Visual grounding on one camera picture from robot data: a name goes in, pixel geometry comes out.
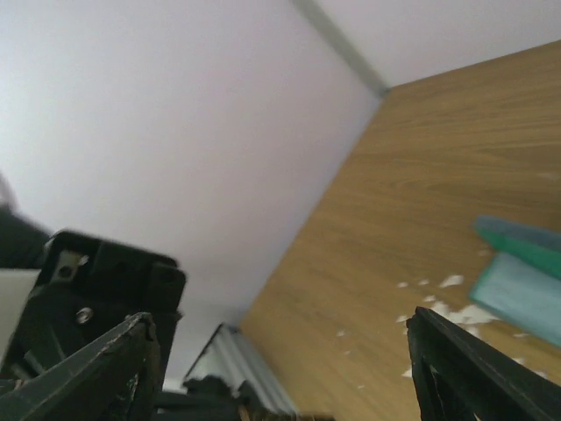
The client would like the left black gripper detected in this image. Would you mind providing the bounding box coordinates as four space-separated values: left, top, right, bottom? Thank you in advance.
1 231 187 380

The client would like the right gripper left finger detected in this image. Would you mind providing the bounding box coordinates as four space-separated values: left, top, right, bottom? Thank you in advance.
1 313 160 420

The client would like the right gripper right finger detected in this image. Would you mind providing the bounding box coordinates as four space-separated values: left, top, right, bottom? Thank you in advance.
406 307 560 420

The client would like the grey-blue glasses case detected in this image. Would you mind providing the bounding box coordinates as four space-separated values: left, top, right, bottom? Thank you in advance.
470 216 560 346

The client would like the aluminium rail frame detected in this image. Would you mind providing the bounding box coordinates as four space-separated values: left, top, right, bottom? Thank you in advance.
183 324 298 412

